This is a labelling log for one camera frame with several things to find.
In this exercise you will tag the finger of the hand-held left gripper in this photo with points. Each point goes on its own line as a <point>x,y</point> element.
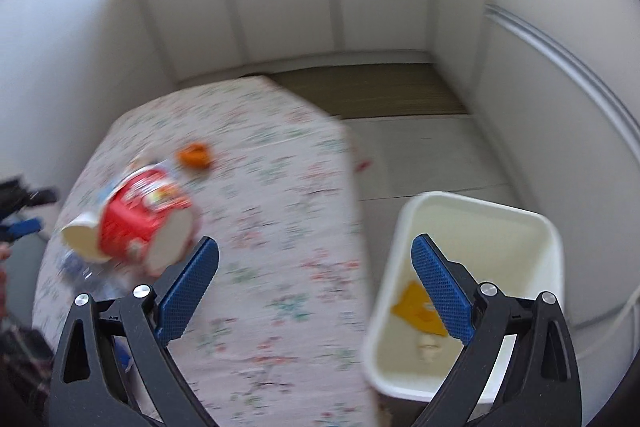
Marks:
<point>26,227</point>
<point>44,195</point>

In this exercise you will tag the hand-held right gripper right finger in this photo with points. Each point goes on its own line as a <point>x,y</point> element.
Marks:
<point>442,287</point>

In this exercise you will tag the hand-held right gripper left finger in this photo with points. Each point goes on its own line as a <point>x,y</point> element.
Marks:
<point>187,287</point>

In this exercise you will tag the white plastic bin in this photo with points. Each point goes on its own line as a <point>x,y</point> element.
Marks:
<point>505,227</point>

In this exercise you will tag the clear plastic bottle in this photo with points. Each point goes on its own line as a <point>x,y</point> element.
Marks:
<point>82,269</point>

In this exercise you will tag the red instant noodle cup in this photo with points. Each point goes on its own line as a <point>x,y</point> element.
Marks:
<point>135,212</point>

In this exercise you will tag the orange peel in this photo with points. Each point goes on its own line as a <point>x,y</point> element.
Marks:
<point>195,155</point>

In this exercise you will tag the floral tablecloth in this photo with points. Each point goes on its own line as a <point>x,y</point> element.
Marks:
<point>280,187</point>

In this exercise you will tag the dark plaid clothing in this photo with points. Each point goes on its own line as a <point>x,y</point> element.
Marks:
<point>22,367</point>

